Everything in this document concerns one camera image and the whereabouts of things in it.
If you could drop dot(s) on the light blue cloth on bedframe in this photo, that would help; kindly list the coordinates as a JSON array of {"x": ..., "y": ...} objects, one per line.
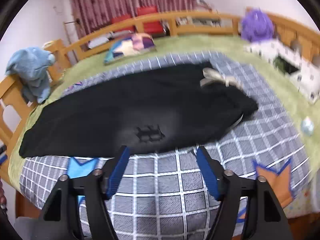
[{"x": 31, "y": 65}]

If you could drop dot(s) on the purple fluffy plush toy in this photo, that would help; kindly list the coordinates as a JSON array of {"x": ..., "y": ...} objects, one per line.
[{"x": 256, "y": 26}]

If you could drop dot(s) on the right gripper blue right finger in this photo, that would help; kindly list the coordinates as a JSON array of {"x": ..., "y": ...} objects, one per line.
[{"x": 212, "y": 172}]

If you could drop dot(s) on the black pants with white stripe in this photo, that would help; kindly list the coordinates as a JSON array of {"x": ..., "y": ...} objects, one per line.
[{"x": 153, "y": 111}]

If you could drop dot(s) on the colourful geometric pillow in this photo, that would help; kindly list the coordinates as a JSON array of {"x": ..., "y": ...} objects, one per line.
[{"x": 130, "y": 45}]

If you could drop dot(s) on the white spotted storage box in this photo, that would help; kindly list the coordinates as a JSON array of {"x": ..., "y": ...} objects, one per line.
[{"x": 301, "y": 73}]

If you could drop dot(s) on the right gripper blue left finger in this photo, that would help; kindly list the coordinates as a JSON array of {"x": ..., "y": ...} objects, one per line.
[{"x": 113, "y": 171}]

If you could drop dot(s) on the grey checked star bedsheet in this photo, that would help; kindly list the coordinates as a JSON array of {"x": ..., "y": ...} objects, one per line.
[{"x": 163, "y": 196}]

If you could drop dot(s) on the green fleece blanket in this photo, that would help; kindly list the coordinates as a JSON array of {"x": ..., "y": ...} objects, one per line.
[{"x": 233, "y": 47}]

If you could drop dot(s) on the small light blue ball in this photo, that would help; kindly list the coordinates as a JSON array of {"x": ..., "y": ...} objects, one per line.
[{"x": 307, "y": 126}]

